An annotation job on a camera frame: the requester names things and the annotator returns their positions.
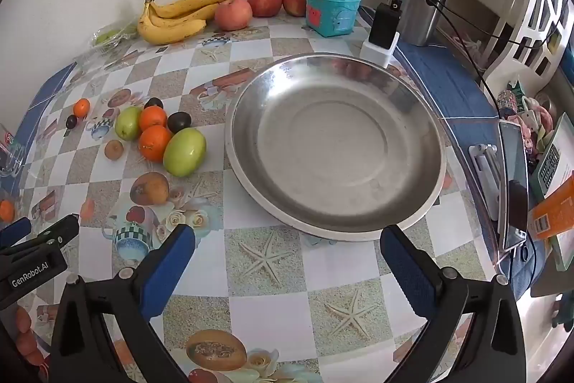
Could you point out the large stainless steel plate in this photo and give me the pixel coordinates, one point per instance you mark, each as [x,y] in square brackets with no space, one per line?
[336,140]

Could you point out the clear plastic bag with greens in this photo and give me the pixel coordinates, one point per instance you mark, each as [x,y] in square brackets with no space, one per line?
[107,36]

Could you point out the green calculator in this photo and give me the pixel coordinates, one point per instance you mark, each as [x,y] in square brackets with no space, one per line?
[551,161]

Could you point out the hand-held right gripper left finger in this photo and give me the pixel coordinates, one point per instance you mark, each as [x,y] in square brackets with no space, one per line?
[170,262]

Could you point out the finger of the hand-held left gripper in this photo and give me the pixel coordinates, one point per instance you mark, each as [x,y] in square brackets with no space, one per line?
[15,230]
[62,230]

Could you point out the large green jujube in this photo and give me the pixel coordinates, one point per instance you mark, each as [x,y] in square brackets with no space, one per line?
[184,152]

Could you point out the yellow banana bunch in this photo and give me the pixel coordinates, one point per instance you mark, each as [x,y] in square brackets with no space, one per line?
[166,31]

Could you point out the white plastic chair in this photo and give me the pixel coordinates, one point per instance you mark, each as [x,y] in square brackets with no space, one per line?
[506,64]

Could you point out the brown longan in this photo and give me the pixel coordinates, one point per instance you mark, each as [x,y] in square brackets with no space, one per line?
[114,149]

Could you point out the pink and white clutter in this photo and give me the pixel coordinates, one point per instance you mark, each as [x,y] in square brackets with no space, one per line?
[538,122]

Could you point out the clear plastic container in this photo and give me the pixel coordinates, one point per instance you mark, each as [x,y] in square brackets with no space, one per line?
[11,158]

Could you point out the pale pink apple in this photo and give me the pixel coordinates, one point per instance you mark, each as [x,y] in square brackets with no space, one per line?
[233,14]

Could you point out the patterned small box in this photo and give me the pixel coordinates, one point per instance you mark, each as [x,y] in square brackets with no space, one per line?
[509,100]

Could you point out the orange box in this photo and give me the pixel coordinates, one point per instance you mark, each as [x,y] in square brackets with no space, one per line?
[554,208]

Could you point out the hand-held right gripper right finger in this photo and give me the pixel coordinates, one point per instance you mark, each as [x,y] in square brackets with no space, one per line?
[406,266]

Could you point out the small mandarin orange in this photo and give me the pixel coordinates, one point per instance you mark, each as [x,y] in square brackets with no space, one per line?
[81,107]
[6,211]

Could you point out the small dark purple plum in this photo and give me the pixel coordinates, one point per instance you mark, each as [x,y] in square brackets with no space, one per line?
[71,122]

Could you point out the teal house-shaped box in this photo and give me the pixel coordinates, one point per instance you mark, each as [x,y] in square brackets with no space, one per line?
[332,13]

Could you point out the white phone stand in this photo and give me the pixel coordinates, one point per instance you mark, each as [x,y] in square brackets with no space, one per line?
[484,167]

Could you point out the black power adapter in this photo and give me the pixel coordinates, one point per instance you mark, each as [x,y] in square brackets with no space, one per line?
[383,26]

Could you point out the smartphone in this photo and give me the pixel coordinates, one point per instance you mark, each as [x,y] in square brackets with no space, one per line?
[515,185]

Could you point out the person's left hand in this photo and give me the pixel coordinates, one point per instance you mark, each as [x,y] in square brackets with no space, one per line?
[29,333]

